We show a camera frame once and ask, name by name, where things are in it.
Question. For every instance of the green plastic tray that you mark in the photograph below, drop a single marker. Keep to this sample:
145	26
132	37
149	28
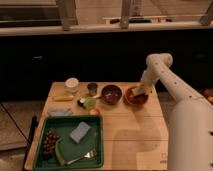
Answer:
70	150

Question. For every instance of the red apple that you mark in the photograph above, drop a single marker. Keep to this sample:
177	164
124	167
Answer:
94	111

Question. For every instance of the silver fork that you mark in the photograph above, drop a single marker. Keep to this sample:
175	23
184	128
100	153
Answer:
88	155

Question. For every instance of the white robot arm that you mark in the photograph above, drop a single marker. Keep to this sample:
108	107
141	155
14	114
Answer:
190	144

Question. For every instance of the wooden folding table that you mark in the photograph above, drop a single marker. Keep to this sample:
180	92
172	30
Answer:
134	138

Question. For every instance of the green cucumber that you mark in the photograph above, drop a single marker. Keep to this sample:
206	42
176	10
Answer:
58	154

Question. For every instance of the bunch of dark grapes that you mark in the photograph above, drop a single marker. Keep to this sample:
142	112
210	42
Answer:
49	144

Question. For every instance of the metal tin can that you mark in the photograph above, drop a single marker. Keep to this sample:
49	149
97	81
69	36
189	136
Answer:
92	88

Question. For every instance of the red bowl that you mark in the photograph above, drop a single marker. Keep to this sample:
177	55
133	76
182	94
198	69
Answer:
135	101

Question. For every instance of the blue sponge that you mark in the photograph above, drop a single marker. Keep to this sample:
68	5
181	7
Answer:
79	132

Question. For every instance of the black white small object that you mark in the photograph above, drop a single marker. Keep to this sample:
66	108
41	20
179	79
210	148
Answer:
81	102

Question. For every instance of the white cup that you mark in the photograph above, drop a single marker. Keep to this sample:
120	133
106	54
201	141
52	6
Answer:
72	85

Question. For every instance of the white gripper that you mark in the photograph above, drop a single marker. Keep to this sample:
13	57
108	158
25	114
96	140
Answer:
146	85

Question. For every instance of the dark maroon bowl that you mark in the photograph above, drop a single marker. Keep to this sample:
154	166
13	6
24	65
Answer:
111	94

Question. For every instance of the white eraser block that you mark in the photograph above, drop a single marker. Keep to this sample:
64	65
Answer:
136	92

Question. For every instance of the yellow banana piece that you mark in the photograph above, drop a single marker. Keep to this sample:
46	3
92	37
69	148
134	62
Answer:
63	98

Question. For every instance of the blue folded cloth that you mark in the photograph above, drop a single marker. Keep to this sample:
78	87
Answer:
59	112

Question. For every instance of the green small cup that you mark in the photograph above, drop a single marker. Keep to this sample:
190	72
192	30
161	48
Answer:
90	103

